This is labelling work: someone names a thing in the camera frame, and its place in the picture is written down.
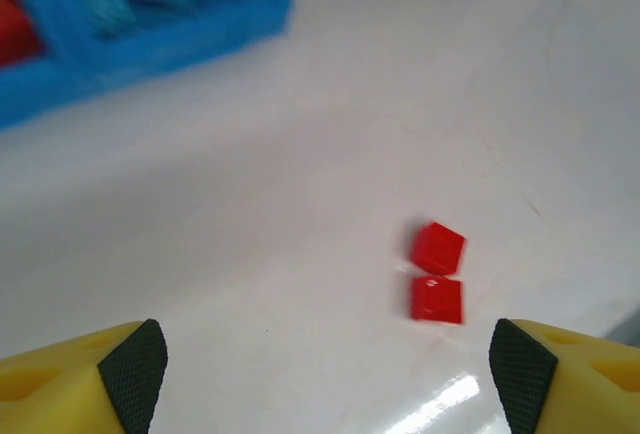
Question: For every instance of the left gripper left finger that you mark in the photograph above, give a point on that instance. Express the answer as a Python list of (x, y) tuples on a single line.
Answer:
[(60, 389)]

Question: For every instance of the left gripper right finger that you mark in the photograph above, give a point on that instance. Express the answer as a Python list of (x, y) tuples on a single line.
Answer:
[(580, 389)]

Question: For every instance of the red lego brick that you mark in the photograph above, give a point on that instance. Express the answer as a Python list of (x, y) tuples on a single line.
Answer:
[(436, 300), (439, 249), (15, 24)]

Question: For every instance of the blue divided plastic bin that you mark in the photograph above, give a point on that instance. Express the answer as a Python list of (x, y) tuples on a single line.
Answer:
[(150, 59)]

